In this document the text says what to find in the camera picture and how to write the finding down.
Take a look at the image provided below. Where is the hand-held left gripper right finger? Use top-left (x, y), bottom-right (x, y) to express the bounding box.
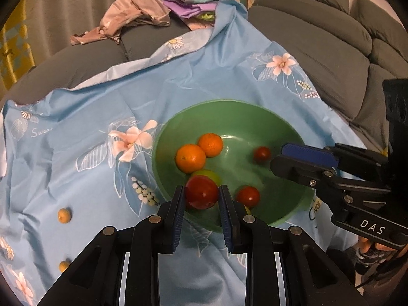
top-left (218, 185), bottom-right (372, 306)

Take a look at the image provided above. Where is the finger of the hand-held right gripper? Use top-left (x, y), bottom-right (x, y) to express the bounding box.
top-left (281, 142), bottom-right (390, 170)
top-left (270, 155), bottom-right (393, 212)

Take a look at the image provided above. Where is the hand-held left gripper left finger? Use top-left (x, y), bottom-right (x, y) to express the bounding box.
top-left (37, 185), bottom-right (186, 306)

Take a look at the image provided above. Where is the small red tomato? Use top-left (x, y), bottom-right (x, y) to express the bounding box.
top-left (253, 147), bottom-right (271, 164)

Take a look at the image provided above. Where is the green round fruit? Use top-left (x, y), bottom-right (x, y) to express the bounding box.
top-left (190, 170), bottom-right (222, 186)

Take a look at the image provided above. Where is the orange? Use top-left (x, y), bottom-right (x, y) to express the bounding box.
top-left (175, 144), bottom-right (206, 173)
top-left (198, 133), bottom-right (224, 158)

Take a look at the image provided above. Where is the green plastic bowl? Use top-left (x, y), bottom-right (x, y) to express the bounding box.
top-left (152, 100), bottom-right (316, 234)

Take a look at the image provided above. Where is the person's right hand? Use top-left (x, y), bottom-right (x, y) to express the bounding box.
top-left (354, 236), bottom-right (388, 266)

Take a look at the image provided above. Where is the grey sofa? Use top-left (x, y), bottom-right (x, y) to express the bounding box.
top-left (0, 0), bottom-right (408, 154)

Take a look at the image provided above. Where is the blue floral bed sheet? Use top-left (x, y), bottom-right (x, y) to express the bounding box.
top-left (0, 0), bottom-right (388, 306)

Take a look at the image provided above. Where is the purple cloth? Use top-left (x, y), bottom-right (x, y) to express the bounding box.
top-left (162, 0), bottom-right (220, 19)

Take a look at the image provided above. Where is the pink cloth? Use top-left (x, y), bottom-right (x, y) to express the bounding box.
top-left (70, 0), bottom-right (171, 46)

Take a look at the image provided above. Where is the yellow patterned curtain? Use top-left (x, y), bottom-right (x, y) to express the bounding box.
top-left (0, 0), bottom-right (35, 94)

